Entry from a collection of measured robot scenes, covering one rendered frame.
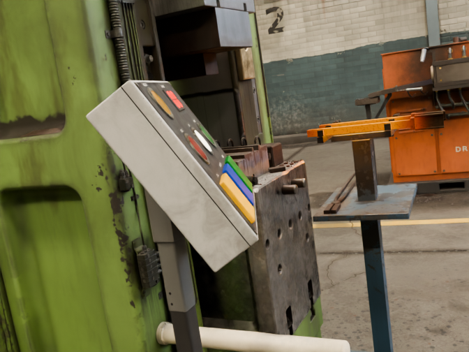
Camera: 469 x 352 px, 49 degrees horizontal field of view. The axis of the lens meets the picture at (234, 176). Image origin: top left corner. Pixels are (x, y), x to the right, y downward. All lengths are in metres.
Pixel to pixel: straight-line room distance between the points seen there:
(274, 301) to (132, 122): 0.80
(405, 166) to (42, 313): 3.85
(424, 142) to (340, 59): 4.32
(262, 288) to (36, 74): 0.76
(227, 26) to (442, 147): 3.65
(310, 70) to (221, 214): 8.33
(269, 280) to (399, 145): 3.58
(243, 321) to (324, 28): 7.76
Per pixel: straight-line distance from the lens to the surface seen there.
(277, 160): 1.58
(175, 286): 0.93
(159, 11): 1.35
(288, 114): 9.13
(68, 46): 1.18
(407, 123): 1.67
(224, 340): 1.20
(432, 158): 4.85
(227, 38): 1.36
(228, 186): 0.74
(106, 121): 0.72
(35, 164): 1.29
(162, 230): 0.89
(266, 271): 1.35
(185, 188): 0.71
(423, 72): 4.79
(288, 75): 9.09
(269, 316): 1.40
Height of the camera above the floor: 1.17
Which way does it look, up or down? 10 degrees down
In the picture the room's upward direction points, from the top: 8 degrees counter-clockwise
